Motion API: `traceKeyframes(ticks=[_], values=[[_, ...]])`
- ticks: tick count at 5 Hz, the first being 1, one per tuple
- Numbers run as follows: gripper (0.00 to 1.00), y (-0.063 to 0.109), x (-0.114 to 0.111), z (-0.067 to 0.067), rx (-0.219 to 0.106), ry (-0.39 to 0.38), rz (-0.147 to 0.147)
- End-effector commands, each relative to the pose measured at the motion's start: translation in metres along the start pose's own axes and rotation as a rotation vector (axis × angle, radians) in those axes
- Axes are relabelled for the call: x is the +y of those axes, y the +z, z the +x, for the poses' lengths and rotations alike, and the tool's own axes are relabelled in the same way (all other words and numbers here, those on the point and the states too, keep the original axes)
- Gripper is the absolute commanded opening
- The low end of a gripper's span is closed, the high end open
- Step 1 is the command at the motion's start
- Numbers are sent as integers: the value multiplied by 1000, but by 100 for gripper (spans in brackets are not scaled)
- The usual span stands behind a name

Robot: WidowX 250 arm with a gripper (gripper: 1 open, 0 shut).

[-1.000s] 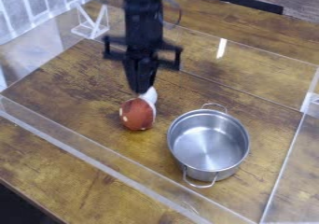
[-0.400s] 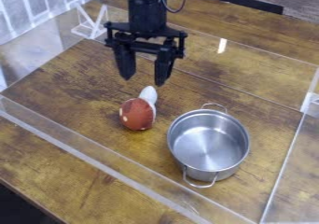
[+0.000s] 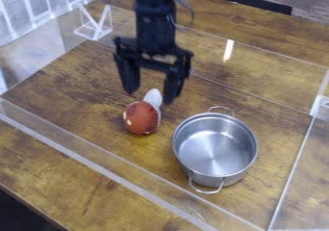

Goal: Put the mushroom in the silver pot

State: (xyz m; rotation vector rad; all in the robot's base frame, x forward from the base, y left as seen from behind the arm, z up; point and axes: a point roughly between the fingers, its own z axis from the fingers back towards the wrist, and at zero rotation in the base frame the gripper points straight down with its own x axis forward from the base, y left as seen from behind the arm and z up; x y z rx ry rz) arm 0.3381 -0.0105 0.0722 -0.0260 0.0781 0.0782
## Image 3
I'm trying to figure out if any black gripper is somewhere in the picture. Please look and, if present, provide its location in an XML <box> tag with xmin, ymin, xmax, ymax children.
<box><xmin>114</xmin><ymin>5</ymin><xmax>193</xmax><ymax>104</ymax></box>

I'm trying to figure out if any red plush mushroom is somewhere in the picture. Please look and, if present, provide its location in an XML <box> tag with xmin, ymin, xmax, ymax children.
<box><xmin>123</xmin><ymin>89</ymin><xmax>163</xmax><ymax>135</ymax></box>

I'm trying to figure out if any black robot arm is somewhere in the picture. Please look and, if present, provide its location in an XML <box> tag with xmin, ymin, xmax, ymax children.
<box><xmin>114</xmin><ymin>0</ymin><xmax>194</xmax><ymax>104</ymax></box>

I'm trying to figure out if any silver metal pot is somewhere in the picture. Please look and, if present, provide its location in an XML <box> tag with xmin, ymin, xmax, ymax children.
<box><xmin>173</xmin><ymin>106</ymin><xmax>258</xmax><ymax>194</ymax></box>

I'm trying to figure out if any black bar in background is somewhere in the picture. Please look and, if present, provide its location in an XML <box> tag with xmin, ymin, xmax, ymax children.
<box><xmin>225</xmin><ymin>0</ymin><xmax>293</xmax><ymax>15</ymax></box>

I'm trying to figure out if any clear acrylic triangle bracket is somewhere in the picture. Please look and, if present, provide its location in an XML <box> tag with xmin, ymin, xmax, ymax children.
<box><xmin>74</xmin><ymin>5</ymin><xmax>114</xmax><ymax>40</ymax></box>

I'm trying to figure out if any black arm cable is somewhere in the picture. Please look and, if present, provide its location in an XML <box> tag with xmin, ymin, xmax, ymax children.
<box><xmin>173</xmin><ymin>0</ymin><xmax>195</xmax><ymax>29</ymax></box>

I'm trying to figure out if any clear acrylic enclosure wall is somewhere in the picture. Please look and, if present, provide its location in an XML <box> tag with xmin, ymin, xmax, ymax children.
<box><xmin>0</xmin><ymin>97</ymin><xmax>264</xmax><ymax>231</ymax></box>

